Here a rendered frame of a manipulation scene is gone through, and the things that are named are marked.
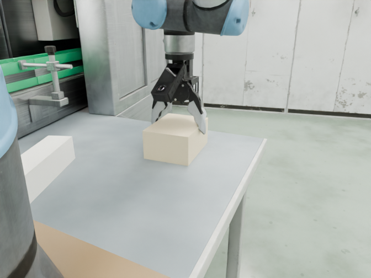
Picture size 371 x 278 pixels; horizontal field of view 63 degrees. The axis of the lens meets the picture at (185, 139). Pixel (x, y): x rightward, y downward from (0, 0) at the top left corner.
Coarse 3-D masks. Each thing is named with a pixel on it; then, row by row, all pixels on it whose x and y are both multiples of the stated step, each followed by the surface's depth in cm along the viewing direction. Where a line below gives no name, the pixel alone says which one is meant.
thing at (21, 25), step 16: (0, 0) 103; (16, 0) 109; (0, 16) 104; (16, 16) 109; (32, 16) 117; (0, 32) 105; (16, 32) 110; (32, 32) 117; (0, 48) 105; (16, 48) 111; (32, 48) 118; (64, 48) 137
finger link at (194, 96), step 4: (192, 88) 74; (192, 92) 74; (196, 92) 75; (192, 96) 74; (196, 96) 74; (192, 100) 75; (196, 100) 74; (200, 100) 75; (196, 104) 75; (200, 104) 75; (200, 108) 75; (200, 112) 75
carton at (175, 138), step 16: (160, 128) 76; (176, 128) 76; (192, 128) 76; (144, 144) 75; (160, 144) 74; (176, 144) 72; (192, 144) 74; (160, 160) 75; (176, 160) 74; (192, 160) 76
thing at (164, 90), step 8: (168, 64) 75; (176, 64) 74; (168, 72) 72; (176, 72) 72; (184, 72) 74; (160, 80) 71; (168, 80) 71; (176, 80) 71; (160, 88) 69; (168, 88) 69; (176, 88) 71; (152, 96) 69; (160, 96) 68; (168, 96) 68
